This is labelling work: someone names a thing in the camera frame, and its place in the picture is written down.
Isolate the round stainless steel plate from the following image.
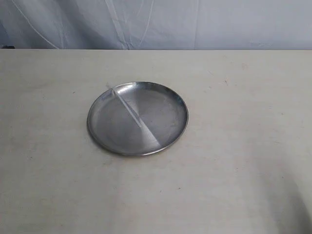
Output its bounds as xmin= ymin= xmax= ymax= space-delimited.
xmin=86 ymin=81 xmax=189 ymax=156

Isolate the dark object at left edge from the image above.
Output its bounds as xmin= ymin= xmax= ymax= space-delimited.
xmin=0 ymin=45 xmax=15 ymax=49

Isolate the translucent white glow stick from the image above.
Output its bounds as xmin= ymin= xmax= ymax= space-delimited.
xmin=106 ymin=82 xmax=148 ymax=131

